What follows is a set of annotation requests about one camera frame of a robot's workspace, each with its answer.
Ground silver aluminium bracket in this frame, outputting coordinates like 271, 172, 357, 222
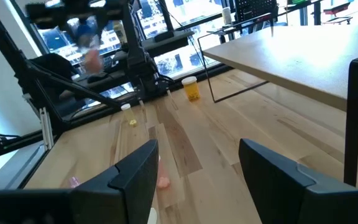
40, 107, 55, 151

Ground small yellow-capped vial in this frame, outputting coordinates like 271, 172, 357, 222
120, 103, 139, 128

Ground salmon pink pill vial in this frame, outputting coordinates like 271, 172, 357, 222
156, 155, 171, 190

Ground white Dramamine tube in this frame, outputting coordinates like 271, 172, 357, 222
147, 207, 158, 224

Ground black aluminium rig frame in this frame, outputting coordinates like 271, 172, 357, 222
0, 0, 232, 190

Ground wooden shelf black metal legs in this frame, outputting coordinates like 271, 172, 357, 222
196, 12, 358, 187

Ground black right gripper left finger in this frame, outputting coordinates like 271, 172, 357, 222
70, 139, 160, 224

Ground large orange pill bottle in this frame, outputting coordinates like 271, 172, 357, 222
181, 76, 201, 102

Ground black pegboard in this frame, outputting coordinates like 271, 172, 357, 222
234, 0, 279, 22

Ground Tums bottle blue cap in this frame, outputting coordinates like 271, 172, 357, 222
73, 21, 105, 74

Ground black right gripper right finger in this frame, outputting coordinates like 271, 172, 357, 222
239, 138, 358, 224

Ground white paper roll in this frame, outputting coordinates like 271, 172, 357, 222
221, 6, 232, 26

